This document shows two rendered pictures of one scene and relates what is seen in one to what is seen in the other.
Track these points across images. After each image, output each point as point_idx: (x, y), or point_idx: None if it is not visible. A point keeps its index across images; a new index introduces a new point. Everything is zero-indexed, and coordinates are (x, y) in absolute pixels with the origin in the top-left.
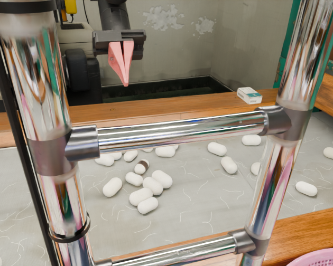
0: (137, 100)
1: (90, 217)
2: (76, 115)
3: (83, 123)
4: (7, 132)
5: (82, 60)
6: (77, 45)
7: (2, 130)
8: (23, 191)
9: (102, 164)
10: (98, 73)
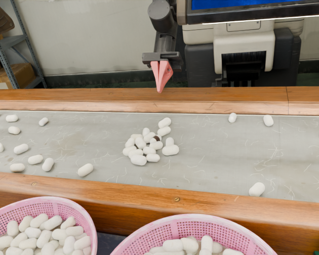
0: None
1: None
2: (298, 95)
3: (306, 102)
4: (246, 102)
5: (289, 40)
6: (284, 24)
7: (242, 100)
8: (265, 148)
9: None
10: (298, 51)
